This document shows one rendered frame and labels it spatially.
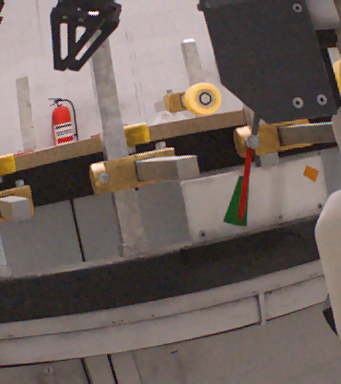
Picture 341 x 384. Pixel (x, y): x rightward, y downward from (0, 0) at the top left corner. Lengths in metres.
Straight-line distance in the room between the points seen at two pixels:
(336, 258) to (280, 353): 1.40
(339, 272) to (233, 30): 0.24
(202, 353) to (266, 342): 0.13
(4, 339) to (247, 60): 1.17
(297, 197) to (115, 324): 0.38
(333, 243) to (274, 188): 1.09
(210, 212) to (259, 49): 1.10
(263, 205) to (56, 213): 0.39
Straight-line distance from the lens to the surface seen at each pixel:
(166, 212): 2.37
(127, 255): 2.13
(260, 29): 1.07
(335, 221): 1.09
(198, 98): 3.09
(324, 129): 1.93
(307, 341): 2.51
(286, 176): 2.19
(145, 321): 2.18
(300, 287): 2.24
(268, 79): 1.07
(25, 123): 3.20
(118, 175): 2.12
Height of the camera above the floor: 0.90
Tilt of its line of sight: 3 degrees down
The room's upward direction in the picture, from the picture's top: 11 degrees counter-clockwise
